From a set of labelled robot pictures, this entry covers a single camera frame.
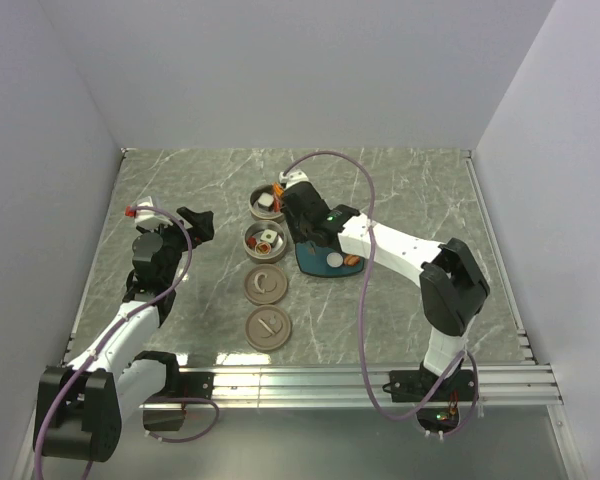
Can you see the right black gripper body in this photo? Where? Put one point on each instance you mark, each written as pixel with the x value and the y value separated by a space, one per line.
pixel 298 228

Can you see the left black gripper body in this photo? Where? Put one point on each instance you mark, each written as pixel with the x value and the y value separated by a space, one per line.
pixel 176 241

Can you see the white rice block seaweed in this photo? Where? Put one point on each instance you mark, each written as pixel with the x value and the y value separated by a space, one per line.
pixel 265 201

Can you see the white round slice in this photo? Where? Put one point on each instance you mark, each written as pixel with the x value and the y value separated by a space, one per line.
pixel 334 260

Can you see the small orange sausages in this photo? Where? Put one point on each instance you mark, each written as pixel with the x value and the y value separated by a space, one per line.
pixel 351 260

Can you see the orange half fruit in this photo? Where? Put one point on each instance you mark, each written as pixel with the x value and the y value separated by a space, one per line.
pixel 278 190

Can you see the white tofu cube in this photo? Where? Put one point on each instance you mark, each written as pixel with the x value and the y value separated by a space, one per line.
pixel 269 236

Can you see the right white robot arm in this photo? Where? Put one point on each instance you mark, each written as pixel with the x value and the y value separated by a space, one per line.
pixel 452 285

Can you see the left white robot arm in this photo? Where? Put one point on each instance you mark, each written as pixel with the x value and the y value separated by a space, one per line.
pixel 82 406

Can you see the far metal round container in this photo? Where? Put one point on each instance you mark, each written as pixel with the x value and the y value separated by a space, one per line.
pixel 275 215

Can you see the metal round container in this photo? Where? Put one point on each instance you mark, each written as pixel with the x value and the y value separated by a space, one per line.
pixel 251 237
pixel 275 215

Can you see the near metal round container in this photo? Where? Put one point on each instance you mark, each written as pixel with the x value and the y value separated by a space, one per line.
pixel 251 237

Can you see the teal square plate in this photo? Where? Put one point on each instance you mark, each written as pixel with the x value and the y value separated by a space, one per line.
pixel 311 260

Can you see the brown lid with curl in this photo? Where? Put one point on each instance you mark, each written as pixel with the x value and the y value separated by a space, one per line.
pixel 265 284

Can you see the brown lid with bar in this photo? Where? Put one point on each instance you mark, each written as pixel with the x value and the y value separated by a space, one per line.
pixel 268 328

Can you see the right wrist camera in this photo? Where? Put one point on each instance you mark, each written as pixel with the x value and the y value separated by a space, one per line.
pixel 292 177

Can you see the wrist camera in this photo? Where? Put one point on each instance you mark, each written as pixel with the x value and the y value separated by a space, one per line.
pixel 292 177
pixel 143 213

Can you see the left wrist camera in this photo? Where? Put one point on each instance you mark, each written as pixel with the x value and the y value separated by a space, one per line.
pixel 143 213

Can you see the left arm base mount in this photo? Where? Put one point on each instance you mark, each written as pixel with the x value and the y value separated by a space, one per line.
pixel 162 413

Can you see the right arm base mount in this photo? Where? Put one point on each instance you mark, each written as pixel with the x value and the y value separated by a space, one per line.
pixel 411 386

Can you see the aluminium front rail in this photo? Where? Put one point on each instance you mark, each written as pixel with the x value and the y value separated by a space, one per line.
pixel 335 387

